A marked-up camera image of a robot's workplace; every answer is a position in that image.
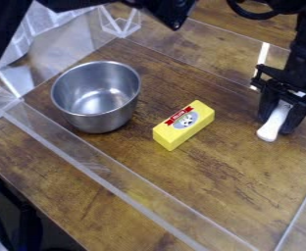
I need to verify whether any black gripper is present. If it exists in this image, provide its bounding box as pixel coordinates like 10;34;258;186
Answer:
251;48;306;134

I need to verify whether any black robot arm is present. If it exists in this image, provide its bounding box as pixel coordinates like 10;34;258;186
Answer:
0;0;306;134

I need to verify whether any silver metal pot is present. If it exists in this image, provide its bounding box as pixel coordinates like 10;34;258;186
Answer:
49;61;141;133

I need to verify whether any yellow butter block toy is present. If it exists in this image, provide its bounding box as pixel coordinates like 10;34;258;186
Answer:
152;100;213;151

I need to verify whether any black cable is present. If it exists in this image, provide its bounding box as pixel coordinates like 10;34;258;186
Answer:
224;0;291;21

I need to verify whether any clear acrylic enclosure wall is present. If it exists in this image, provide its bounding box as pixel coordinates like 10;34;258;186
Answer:
0;0;306;251

